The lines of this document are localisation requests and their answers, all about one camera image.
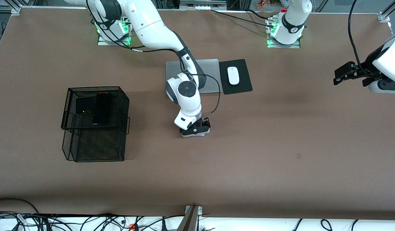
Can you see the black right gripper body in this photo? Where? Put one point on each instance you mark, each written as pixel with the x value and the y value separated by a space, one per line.
pixel 205 122

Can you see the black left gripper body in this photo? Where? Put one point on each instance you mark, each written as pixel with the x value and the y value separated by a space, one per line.
pixel 366 69

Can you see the long black slab smartphone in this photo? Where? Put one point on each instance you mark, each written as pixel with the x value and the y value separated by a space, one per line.
pixel 102 109

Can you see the small black flip phone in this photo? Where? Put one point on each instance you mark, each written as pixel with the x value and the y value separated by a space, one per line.
pixel 83 104

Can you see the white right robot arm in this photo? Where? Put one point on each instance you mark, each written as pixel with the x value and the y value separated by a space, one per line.
pixel 146 22

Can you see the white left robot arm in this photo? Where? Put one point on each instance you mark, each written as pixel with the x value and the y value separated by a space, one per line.
pixel 292 19

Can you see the grey closed laptop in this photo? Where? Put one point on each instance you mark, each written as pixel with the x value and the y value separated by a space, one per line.
pixel 212 67

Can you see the white computer mouse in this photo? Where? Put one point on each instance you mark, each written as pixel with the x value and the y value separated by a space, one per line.
pixel 233 75

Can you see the black mouse pad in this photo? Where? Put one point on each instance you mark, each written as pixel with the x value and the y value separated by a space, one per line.
pixel 244 83

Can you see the aluminium frame profile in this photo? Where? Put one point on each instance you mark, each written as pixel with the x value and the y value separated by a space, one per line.
pixel 14 9
pixel 385 16

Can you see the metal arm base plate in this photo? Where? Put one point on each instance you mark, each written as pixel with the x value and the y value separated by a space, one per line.
pixel 274 46
pixel 101 43

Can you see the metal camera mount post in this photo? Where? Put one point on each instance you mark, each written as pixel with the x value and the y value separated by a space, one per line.
pixel 189 221

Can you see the aluminium rail with white connectors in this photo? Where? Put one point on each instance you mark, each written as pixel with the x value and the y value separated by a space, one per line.
pixel 202 4

